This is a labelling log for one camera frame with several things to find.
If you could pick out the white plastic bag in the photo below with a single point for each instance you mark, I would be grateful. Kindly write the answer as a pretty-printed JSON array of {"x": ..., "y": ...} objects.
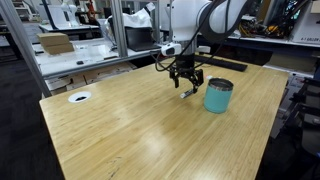
[{"x": 136, "y": 18}]

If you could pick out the white machine housing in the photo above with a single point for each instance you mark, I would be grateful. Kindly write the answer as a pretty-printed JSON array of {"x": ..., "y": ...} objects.
[{"x": 306, "y": 30}]

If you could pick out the white background equipment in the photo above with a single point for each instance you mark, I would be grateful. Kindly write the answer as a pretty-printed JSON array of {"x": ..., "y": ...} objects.
[{"x": 61, "y": 15}]

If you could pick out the flattened cardboard boxes pile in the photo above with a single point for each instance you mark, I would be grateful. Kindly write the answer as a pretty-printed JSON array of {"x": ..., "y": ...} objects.
[{"x": 100, "y": 73}]

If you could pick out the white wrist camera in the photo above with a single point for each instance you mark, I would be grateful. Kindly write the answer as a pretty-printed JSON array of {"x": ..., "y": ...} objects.
[{"x": 170, "y": 49}]

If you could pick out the black computer keyboard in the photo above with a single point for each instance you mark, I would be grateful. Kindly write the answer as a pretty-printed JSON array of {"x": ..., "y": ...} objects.
[{"x": 230, "y": 64}]

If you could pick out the black laptop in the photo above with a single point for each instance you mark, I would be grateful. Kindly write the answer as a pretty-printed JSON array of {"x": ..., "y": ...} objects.
[{"x": 140, "y": 38}]

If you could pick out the aluminium frame post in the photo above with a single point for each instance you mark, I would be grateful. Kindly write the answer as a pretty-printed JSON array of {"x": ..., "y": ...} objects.
[
  {"x": 119, "y": 30},
  {"x": 156, "y": 26},
  {"x": 23, "y": 50}
]

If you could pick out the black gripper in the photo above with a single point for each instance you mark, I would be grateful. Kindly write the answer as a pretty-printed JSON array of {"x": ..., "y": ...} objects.
[{"x": 185, "y": 65}]

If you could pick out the blue red white sticker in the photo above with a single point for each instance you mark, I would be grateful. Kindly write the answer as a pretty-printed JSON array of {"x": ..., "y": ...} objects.
[{"x": 209, "y": 77}]

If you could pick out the white table grommet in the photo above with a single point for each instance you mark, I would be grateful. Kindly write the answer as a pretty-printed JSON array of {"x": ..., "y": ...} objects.
[{"x": 79, "y": 96}]

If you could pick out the white workbench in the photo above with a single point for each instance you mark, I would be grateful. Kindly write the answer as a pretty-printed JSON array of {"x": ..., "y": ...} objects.
[{"x": 86, "y": 53}]

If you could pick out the teal metal mug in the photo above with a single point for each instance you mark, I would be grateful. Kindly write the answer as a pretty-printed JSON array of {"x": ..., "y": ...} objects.
[{"x": 216, "y": 101}]

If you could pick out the small black mouse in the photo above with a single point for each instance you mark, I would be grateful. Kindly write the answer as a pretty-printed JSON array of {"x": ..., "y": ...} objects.
[{"x": 80, "y": 62}]

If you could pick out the white marker black cap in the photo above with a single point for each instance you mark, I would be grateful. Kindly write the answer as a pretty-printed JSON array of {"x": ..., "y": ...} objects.
[{"x": 186, "y": 94}]

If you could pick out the black metal cart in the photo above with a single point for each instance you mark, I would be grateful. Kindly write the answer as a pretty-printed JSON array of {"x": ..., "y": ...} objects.
[{"x": 306, "y": 110}]

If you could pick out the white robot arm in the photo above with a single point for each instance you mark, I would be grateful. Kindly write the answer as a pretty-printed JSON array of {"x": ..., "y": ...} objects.
[{"x": 186, "y": 20}]

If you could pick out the brown cardboard box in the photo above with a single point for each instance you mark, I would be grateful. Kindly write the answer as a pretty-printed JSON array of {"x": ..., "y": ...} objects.
[
  {"x": 53, "y": 38},
  {"x": 60, "y": 49}
]

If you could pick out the long background bench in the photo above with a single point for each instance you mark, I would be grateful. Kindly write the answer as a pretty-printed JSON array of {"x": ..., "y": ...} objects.
[{"x": 283, "y": 41}]

